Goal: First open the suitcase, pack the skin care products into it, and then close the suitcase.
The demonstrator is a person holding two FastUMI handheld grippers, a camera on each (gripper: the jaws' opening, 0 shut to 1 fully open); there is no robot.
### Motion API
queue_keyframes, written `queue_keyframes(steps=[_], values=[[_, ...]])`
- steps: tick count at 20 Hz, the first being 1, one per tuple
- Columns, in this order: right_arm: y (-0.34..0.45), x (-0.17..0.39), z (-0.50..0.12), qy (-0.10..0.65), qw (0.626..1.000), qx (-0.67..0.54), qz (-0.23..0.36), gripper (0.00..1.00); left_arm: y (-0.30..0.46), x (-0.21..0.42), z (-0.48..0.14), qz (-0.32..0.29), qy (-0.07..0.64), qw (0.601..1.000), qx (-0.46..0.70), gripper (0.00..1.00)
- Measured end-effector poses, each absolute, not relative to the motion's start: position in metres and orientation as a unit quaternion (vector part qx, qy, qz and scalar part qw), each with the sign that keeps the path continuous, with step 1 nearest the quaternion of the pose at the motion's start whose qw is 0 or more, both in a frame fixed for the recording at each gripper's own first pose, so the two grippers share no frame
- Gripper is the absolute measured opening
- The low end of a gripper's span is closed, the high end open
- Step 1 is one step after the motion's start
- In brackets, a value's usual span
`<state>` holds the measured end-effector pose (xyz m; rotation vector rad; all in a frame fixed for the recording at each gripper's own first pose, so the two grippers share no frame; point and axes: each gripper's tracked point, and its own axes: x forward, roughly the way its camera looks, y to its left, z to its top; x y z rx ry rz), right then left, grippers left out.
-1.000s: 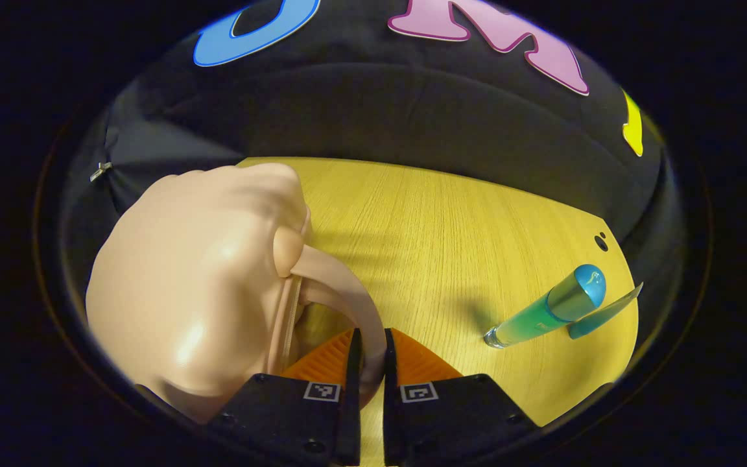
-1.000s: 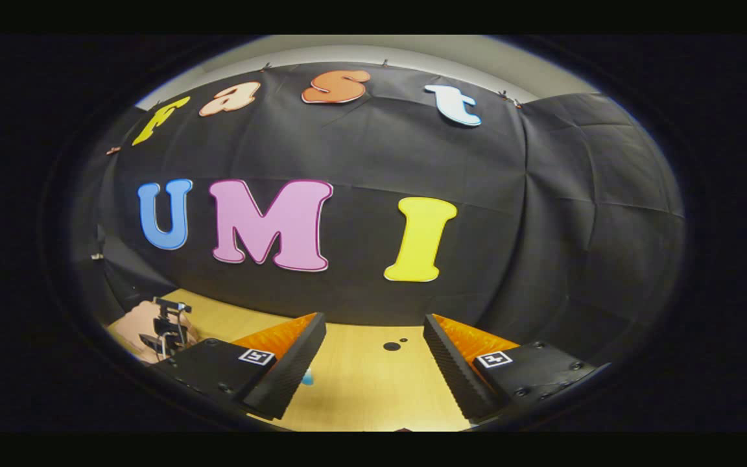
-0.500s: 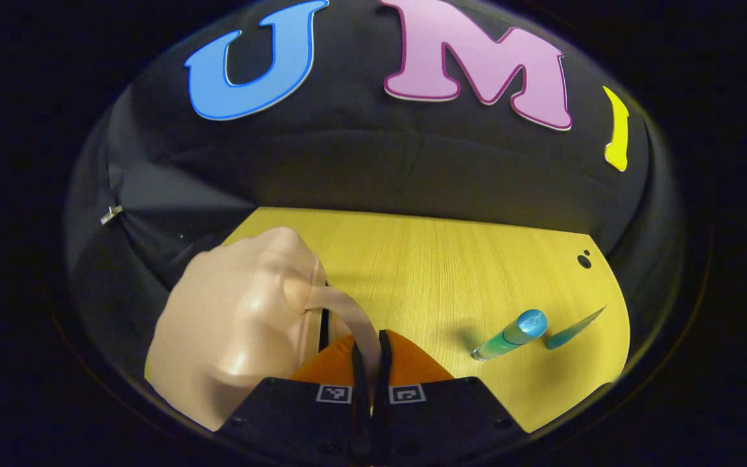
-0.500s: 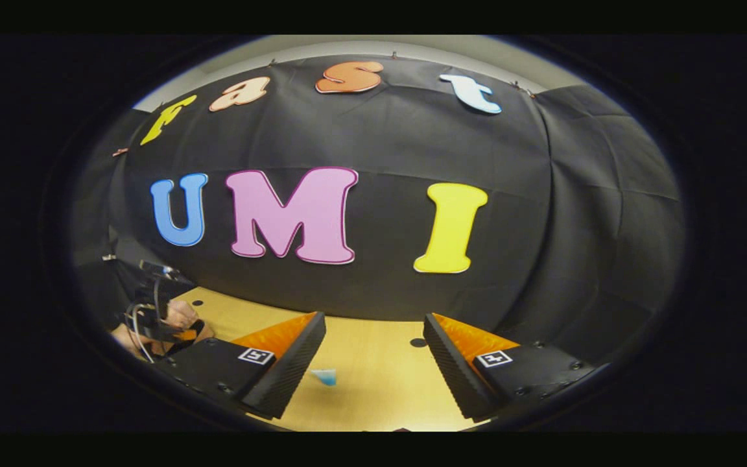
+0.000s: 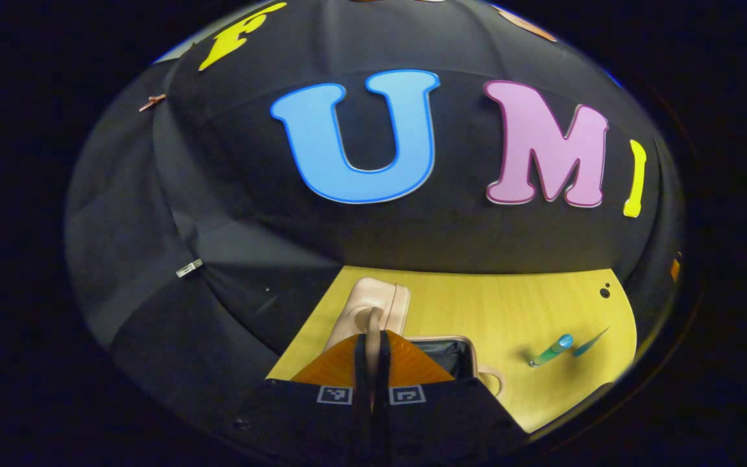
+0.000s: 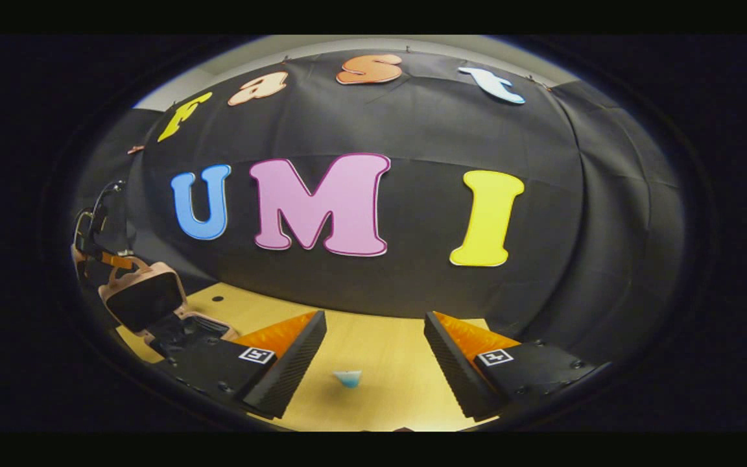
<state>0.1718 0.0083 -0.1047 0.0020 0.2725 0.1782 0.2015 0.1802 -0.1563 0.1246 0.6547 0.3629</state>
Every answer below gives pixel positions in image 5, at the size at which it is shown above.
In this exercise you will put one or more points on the black backdrop cloth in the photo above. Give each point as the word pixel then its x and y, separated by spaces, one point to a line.
pixel 218 194

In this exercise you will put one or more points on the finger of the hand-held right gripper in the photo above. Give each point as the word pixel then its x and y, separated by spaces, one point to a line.
pixel 675 269

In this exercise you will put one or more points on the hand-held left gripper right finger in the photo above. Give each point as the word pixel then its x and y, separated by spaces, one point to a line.
pixel 383 389

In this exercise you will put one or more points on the copper clip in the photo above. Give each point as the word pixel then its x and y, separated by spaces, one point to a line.
pixel 153 102

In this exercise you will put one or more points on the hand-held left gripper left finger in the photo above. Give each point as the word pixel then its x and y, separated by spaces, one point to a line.
pixel 362 389

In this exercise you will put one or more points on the pink suitcase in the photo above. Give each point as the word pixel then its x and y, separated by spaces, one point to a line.
pixel 373 298

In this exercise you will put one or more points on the white clip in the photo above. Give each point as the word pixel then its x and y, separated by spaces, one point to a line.
pixel 189 268

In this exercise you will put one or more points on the teal skin care tube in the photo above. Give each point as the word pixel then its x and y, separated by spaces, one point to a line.
pixel 550 350

